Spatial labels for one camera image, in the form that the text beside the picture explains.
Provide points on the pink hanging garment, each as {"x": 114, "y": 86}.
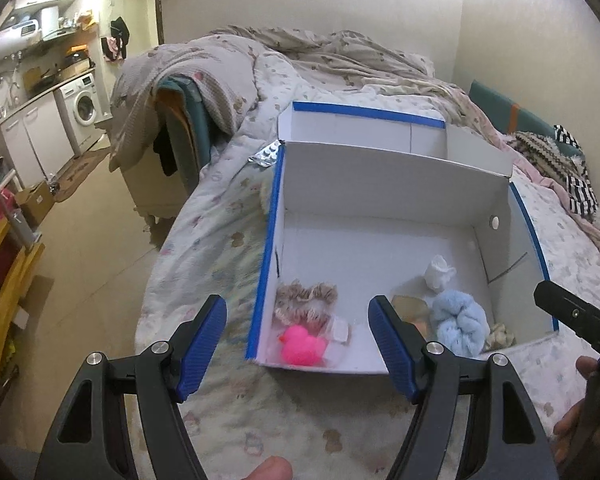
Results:
{"x": 111, "y": 49}

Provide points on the brown door mat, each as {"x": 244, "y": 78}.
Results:
{"x": 82, "y": 170}

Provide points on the black white striped cloth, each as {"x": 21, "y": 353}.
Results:
{"x": 582, "y": 192}

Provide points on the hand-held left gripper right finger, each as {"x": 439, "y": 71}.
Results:
{"x": 390, "y": 350}

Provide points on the grey metal pole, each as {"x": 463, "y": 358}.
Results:
{"x": 15, "y": 215}

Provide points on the cardboard box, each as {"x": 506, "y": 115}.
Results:
{"x": 35, "y": 202}

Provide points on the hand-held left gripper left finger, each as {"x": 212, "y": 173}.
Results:
{"x": 202, "y": 350}

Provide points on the clear plastic packet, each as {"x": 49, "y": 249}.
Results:
{"x": 341, "y": 332}

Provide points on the white range hood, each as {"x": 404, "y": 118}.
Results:
{"x": 50, "y": 21}

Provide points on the white box with blue tape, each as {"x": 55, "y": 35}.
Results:
{"x": 380, "y": 240}

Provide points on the grey waffle blanket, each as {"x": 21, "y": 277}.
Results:
{"x": 175, "y": 70}

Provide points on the bed with patterned duvet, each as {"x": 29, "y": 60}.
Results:
{"x": 215, "y": 240}

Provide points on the light blue fluffy scrunchie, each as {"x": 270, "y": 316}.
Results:
{"x": 460, "y": 322}

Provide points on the beige fluffy scrunchie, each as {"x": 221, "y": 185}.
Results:
{"x": 302, "y": 302}

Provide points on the white sock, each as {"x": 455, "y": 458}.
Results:
{"x": 439, "y": 272}

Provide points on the white washing machine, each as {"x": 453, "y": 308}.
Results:
{"x": 85, "y": 105}

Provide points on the dark cloth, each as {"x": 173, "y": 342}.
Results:
{"x": 166, "y": 152}

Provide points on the pink rubber duck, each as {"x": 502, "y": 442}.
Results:
{"x": 302, "y": 347}

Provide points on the yellow wooden chair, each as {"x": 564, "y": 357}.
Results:
{"x": 15, "y": 285}

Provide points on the silver blister pack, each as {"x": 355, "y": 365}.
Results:
{"x": 265, "y": 155}

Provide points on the person's right hand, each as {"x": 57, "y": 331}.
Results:
{"x": 572, "y": 425}

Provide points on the black hanging garment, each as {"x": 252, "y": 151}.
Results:
{"x": 121, "y": 32}

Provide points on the teal towel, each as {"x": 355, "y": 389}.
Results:
{"x": 200, "y": 125}

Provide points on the beige patterned cloth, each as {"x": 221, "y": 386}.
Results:
{"x": 500, "y": 337}

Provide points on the white kitchen cabinet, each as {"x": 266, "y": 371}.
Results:
{"x": 35, "y": 137}

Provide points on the knit patterned blanket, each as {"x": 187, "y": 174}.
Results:
{"x": 537, "y": 152}

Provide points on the beige bear print duvet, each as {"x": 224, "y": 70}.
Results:
{"x": 340, "y": 50}

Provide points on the teal headboard cushion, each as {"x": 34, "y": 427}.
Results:
{"x": 490, "y": 102}

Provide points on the tan plush item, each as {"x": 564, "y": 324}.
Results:
{"x": 410, "y": 310}

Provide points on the brown door frame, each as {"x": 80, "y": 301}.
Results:
{"x": 158, "y": 10}

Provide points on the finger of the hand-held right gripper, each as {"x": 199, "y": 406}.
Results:
{"x": 570, "y": 307}

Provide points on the orange towel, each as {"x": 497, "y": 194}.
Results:
{"x": 172, "y": 107}

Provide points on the person's left hand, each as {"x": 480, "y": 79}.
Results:
{"x": 272, "y": 470}

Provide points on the white water heater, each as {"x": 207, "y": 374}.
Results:
{"x": 20, "y": 32}

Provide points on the white bed frame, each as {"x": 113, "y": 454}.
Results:
{"x": 150, "y": 190}

